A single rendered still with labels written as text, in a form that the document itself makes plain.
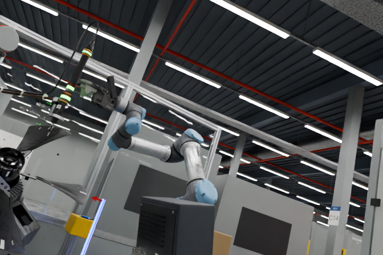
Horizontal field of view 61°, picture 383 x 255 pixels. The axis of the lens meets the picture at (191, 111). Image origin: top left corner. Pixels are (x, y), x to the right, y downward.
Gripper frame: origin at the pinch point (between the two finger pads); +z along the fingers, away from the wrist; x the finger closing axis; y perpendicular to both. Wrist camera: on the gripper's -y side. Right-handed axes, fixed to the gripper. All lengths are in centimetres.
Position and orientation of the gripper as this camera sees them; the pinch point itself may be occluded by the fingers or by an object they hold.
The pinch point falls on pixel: (80, 81)
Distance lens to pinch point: 164.2
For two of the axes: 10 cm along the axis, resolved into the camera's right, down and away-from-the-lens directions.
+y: -2.9, 9.0, -3.3
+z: -8.1, -4.2, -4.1
